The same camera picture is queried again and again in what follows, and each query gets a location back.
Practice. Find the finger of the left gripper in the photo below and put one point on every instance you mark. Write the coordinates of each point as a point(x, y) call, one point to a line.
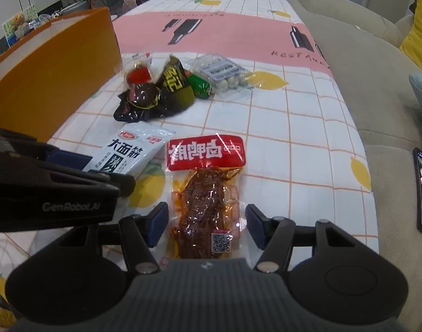
point(68, 159)

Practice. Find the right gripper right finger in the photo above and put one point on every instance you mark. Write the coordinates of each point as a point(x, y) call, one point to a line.
point(274, 236)

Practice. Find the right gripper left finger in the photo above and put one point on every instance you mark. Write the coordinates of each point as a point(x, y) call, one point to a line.
point(139, 234)

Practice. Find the white gluten snack bag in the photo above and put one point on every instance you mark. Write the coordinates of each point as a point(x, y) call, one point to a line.
point(130, 150)

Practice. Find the red spicy meat pack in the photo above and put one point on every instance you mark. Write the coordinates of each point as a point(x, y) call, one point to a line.
point(206, 213)

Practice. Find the dark chocolate brown snack pack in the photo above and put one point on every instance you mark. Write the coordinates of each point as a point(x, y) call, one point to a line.
point(138, 103)

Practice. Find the black yellow snack bag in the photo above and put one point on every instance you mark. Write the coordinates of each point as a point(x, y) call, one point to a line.
point(175, 92)

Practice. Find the green sausage snack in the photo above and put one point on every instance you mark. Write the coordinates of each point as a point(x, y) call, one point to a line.
point(201, 88)

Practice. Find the white yogurt ball pack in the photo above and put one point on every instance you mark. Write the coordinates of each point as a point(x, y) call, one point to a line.
point(225, 76)

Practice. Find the small red label snack pack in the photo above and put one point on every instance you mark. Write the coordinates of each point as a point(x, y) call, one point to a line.
point(136, 68)

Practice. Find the lemon pattern tablecloth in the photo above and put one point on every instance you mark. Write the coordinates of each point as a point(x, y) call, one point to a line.
point(305, 158)

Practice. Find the orange cardboard box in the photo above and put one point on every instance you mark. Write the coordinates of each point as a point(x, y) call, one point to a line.
point(50, 73)

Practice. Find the teddy bear photo card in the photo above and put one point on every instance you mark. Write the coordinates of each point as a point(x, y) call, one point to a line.
point(11, 26)

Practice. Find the beige sofa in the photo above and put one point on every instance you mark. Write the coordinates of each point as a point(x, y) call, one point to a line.
point(362, 49)

